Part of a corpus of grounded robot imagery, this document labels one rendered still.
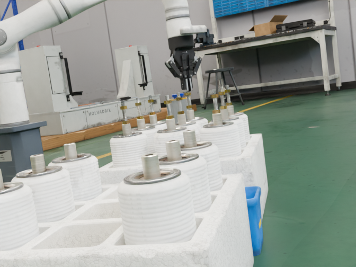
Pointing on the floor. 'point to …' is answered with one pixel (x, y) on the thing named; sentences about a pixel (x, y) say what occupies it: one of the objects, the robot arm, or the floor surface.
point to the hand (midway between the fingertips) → (186, 85)
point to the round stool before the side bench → (224, 83)
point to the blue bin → (255, 217)
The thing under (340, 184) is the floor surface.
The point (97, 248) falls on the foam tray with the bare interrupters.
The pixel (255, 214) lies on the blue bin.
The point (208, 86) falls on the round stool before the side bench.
